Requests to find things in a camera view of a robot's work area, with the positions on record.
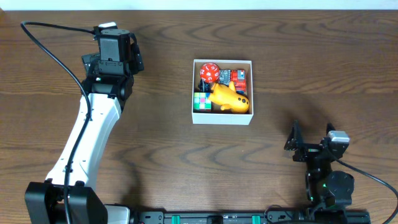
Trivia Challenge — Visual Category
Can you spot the multicolour puzzle cube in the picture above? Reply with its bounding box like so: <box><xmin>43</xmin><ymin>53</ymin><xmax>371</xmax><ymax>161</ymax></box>
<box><xmin>193</xmin><ymin>92</ymin><xmax>212</xmax><ymax>113</ymax></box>

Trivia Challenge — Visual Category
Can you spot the red polyhedral die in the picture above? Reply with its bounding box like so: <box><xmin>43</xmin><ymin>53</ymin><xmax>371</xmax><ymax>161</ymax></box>
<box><xmin>200</xmin><ymin>62</ymin><xmax>220</xmax><ymax>83</ymax></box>

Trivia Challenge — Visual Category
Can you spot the white cardboard box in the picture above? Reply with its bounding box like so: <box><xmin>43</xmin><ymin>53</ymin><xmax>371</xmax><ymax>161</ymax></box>
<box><xmin>192</xmin><ymin>59</ymin><xmax>254</xmax><ymax>125</ymax></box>

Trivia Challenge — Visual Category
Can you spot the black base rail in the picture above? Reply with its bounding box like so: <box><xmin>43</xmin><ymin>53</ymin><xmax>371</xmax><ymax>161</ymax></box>
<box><xmin>128</xmin><ymin>205</ymin><xmax>371</xmax><ymax>224</ymax></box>

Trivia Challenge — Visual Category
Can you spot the black round cap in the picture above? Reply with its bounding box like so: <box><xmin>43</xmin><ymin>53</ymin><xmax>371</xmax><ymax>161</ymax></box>
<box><xmin>198</xmin><ymin>80</ymin><xmax>213</xmax><ymax>93</ymax></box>

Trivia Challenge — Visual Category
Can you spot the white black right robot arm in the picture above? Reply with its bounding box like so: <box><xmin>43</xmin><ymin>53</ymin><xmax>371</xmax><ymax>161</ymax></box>
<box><xmin>284</xmin><ymin>121</ymin><xmax>354</xmax><ymax>223</ymax></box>

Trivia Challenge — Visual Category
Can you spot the red grey toy truck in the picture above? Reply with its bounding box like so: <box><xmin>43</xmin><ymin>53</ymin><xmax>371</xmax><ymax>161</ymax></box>
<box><xmin>218</xmin><ymin>70</ymin><xmax>247</xmax><ymax>95</ymax></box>

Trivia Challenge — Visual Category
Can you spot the orange rubber duck toy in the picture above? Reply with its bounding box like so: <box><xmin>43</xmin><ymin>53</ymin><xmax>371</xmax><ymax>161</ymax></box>
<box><xmin>208</xmin><ymin>82</ymin><xmax>250</xmax><ymax>113</ymax></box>

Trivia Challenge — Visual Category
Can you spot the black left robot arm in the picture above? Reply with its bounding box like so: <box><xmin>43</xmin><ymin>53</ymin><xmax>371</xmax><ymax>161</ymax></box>
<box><xmin>24</xmin><ymin>22</ymin><xmax>144</xmax><ymax>223</ymax></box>

